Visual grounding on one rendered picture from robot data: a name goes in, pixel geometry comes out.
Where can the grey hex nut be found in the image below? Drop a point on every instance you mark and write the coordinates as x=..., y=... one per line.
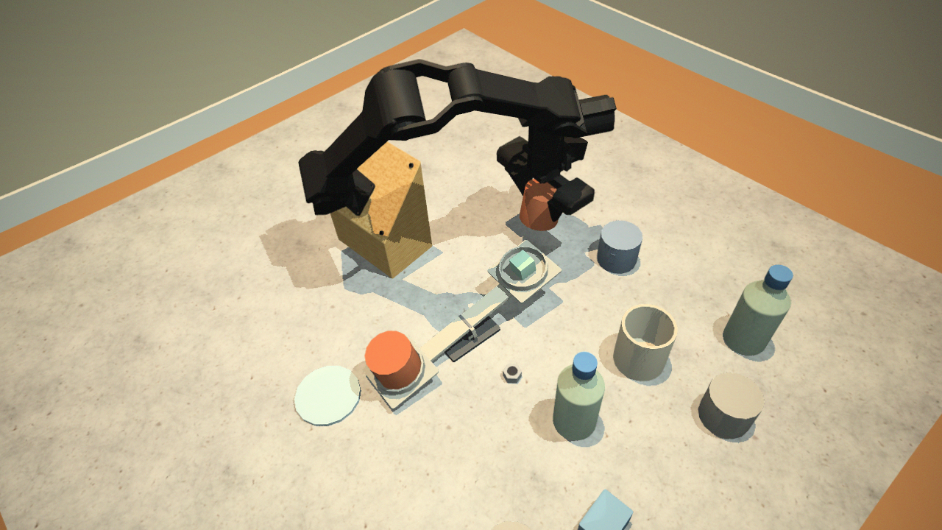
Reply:
x=512, y=373

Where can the cream balance beam with round pans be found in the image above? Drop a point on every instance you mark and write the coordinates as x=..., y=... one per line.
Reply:
x=474, y=326

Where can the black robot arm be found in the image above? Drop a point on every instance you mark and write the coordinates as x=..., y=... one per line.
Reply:
x=393, y=110

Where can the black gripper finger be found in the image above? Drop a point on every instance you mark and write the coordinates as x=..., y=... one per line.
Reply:
x=555, y=213
x=520, y=178

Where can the beige open cup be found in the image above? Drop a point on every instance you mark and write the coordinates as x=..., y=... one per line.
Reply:
x=644, y=342

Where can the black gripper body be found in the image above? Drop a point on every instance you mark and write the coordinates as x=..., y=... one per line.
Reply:
x=545, y=167

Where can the dark grey cylinder with beige top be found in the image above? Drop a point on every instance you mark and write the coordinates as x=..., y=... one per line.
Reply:
x=510, y=525
x=730, y=406

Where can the orange cylinder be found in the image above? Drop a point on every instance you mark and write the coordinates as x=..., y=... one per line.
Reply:
x=392, y=359
x=534, y=212

